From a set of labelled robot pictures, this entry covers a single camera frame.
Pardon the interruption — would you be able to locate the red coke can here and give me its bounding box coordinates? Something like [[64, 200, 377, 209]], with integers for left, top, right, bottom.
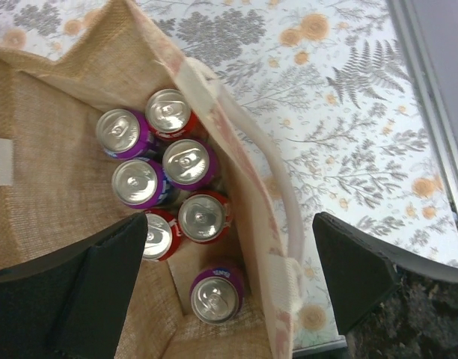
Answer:
[[145, 89, 198, 141], [142, 209, 183, 261], [177, 190, 233, 245]]

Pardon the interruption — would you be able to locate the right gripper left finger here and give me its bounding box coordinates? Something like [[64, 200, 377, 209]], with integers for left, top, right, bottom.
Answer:
[[0, 213, 147, 358]]

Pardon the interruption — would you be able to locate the brown jute canvas bag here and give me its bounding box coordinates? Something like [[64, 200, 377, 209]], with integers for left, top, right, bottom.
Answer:
[[0, 1, 304, 358]]

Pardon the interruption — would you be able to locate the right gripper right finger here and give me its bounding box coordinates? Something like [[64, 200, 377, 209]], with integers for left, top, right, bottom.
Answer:
[[312, 212, 458, 359]]

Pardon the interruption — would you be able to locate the floral patterned tablecloth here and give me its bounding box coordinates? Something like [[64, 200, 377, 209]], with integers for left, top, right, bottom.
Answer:
[[0, 0, 458, 347]]

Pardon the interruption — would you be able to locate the red coke can front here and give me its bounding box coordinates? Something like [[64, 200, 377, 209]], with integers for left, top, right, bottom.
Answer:
[[177, 190, 233, 245]]

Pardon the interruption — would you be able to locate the purple fanta can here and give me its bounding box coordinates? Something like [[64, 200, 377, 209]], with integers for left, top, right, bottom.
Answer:
[[189, 260, 245, 325], [162, 139, 219, 191], [112, 157, 176, 209], [96, 108, 159, 160]]

